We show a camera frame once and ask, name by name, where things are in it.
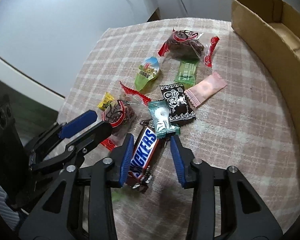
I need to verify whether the green wrapped snack packet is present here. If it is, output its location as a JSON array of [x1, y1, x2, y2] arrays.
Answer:
[[174, 60, 199, 86]]

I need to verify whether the Snickers chocolate bar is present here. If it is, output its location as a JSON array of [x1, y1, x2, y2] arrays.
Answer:
[[126, 119, 165, 193]]

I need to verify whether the brown cardboard box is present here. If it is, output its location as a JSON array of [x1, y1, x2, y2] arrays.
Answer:
[[231, 0, 300, 188]]

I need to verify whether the red date cake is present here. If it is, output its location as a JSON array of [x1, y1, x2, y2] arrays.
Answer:
[[158, 29, 219, 68], [101, 82, 151, 151]]

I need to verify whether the small yellow candy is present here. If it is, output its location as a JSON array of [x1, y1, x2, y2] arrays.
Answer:
[[97, 92, 115, 111]]

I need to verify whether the green jelly cup snack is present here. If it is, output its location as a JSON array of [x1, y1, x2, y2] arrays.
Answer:
[[134, 57, 160, 91]]

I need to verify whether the pink wrapped snack packet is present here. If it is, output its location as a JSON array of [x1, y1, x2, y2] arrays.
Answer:
[[184, 72, 227, 108]]

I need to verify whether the black patterned snack packet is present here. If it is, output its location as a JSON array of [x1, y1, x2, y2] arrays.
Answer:
[[159, 83, 196, 127]]

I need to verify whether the pink plaid tablecloth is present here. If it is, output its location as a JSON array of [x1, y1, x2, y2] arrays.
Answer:
[[57, 18, 300, 239]]

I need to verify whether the teal mint candy packet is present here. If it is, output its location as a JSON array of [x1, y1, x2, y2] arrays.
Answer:
[[148, 100, 180, 138]]

